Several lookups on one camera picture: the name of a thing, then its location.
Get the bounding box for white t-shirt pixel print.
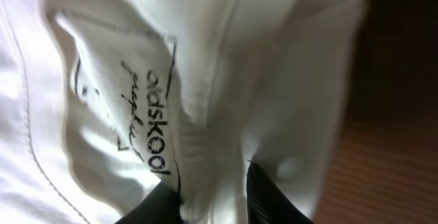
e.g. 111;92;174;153
1;0;368;223

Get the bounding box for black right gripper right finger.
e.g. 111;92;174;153
246;162;313;224

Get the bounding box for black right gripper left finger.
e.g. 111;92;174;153
116;182;183;224

